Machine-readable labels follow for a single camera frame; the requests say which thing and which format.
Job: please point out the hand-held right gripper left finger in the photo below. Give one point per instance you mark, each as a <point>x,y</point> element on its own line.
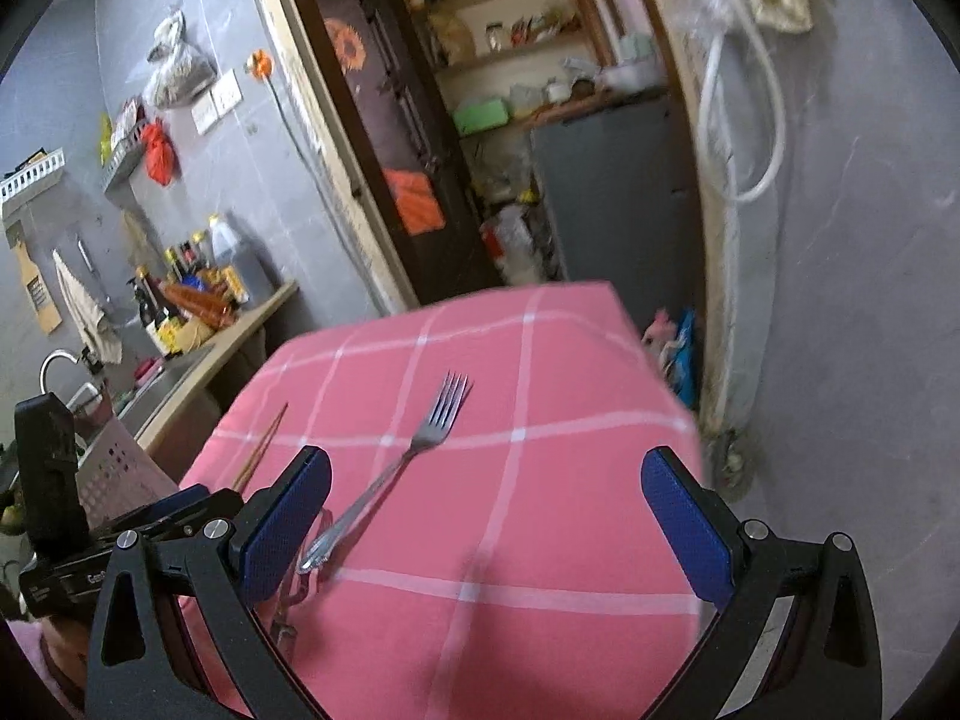
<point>285,525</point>

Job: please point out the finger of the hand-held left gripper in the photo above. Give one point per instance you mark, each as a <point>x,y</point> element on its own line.
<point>184,493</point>
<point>180,508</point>

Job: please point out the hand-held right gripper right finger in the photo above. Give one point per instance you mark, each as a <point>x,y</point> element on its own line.
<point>686,532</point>

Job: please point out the white perforated utensil basket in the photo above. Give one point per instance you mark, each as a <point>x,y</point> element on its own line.
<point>120,465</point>

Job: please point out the wooden chopstick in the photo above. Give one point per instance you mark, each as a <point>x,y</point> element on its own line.
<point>262,446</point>

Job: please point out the steel fork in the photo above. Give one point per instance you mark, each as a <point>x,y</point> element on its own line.
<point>431,427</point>

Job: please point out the person's left hand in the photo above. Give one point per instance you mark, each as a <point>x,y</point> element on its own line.
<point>64,641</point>

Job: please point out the chrome faucet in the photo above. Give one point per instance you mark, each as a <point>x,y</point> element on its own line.
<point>56,360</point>

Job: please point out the stainless steel sink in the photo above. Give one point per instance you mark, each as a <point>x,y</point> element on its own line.
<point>161,382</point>

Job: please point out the pink soap dish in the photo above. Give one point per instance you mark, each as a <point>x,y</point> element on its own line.
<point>148,369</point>

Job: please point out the beige dish towel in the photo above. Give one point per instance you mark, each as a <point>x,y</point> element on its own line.
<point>90,315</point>

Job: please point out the pink checked tablecloth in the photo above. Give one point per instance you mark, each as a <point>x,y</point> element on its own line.
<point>525,540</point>

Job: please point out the wooden grater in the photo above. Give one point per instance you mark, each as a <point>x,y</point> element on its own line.
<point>37,289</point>

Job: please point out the colourful packets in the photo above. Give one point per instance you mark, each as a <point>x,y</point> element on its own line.
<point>675,352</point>

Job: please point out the beige kitchen counter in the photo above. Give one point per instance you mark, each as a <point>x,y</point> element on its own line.
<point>247,322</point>

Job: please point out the dark pump bottle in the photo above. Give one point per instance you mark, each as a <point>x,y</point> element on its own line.
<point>154,311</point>

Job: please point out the orange snack packet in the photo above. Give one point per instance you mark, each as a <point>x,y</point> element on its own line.
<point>199,304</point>

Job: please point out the soy sauce bottle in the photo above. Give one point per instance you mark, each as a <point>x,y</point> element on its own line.
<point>180,262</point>

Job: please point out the large oil jug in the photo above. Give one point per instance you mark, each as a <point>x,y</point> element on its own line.
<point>240,262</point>

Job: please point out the red plastic bag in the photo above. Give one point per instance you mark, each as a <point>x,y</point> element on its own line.
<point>159,154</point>

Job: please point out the plastic bags pile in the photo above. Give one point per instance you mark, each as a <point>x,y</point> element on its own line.
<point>514,240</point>

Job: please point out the seasoning packets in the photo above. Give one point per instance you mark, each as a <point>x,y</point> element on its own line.
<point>124,127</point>

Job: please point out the dark brown door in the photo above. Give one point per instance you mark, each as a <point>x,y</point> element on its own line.
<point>397,127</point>

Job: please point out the clear bag of dried goods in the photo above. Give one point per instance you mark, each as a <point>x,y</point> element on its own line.
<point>180,71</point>

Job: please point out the green box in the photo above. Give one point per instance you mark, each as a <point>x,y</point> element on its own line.
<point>480,116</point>

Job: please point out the white rice cooker pot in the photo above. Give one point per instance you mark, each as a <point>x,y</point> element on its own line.
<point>630,76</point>

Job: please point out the wooden shelf unit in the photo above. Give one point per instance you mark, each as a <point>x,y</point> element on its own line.
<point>517,15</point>

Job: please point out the white wall basket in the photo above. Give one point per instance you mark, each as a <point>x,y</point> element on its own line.
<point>30,176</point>

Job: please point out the wooden door frame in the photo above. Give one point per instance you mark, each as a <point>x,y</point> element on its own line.
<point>360,240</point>

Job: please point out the grey wall rack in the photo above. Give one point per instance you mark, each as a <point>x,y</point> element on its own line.
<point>124,165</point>

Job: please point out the white wall switch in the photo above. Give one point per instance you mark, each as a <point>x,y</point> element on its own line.
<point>205,114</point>

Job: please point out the white wall socket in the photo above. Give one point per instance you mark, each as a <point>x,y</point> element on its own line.
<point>227,92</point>

